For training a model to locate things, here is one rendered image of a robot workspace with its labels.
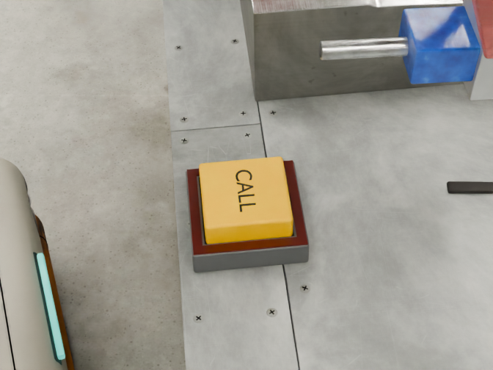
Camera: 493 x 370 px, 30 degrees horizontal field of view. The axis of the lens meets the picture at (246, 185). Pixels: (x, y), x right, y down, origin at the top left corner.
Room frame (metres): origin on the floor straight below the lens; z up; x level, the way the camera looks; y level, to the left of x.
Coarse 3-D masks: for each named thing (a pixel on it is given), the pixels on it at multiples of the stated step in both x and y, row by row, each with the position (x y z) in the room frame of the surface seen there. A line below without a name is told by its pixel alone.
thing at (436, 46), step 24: (408, 24) 0.45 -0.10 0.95; (432, 24) 0.45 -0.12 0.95; (456, 24) 0.45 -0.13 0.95; (336, 48) 0.44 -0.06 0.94; (360, 48) 0.44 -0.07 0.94; (384, 48) 0.44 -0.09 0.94; (408, 48) 0.44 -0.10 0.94; (432, 48) 0.43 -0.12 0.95; (456, 48) 0.43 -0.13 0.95; (480, 48) 0.43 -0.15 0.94; (408, 72) 0.44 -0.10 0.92; (432, 72) 0.43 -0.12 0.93; (456, 72) 0.43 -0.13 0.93; (480, 72) 0.43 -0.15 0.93; (480, 96) 0.43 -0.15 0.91
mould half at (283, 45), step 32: (256, 0) 0.56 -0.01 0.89; (288, 0) 0.56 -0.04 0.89; (320, 0) 0.55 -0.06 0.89; (352, 0) 0.55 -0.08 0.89; (384, 0) 0.56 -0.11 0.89; (416, 0) 0.56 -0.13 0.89; (448, 0) 0.56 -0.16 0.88; (256, 32) 0.54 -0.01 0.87; (288, 32) 0.54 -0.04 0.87; (320, 32) 0.55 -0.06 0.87; (352, 32) 0.55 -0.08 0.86; (384, 32) 0.55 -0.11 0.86; (256, 64) 0.54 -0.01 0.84; (288, 64) 0.54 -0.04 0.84; (320, 64) 0.55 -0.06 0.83; (352, 64) 0.55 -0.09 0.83; (384, 64) 0.55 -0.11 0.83; (256, 96) 0.54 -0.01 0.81; (288, 96) 0.54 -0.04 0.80
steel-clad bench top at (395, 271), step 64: (192, 0) 0.68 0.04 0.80; (192, 64) 0.59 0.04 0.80; (192, 128) 0.51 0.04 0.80; (256, 128) 0.51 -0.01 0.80; (320, 128) 0.51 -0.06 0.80; (384, 128) 0.51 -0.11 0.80; (448, 128) 0.50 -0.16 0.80; (320, 192) 0.44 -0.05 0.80; (384, 192) 0.44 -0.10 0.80; (320, 256) 0.38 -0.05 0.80; (384, 256) 0.38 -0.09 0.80; (448, 256) 0.38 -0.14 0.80; (192, 320) 0.34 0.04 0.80; (256, 320) 0.33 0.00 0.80; (320, 320) 0.33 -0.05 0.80; (384, 320) 0.33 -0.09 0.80; (448, 320) 0.33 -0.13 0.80
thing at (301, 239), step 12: (288, 168) 0.45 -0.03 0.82; (192, 180) 0.44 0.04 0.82; (288, 180) 0.44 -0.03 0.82; (192, 192) 0.43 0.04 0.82; (192, 204) 0.42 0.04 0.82; (300, 204) 0.42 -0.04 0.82; (192, 216) 0.41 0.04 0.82; (300, 216) 0.40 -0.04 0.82; (192, 228) 0.40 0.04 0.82; (300, 228) 0.39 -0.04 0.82; (192, 240) 0.39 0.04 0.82; (264, 240) 0.38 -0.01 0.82; (276, 240) 0.38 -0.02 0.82; (288, 240) 0.38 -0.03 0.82; (300, 240) 0.38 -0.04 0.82; (204, 252) 0.38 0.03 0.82; (216, 252) 0.38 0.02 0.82; (228, 252) 0.38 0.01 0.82
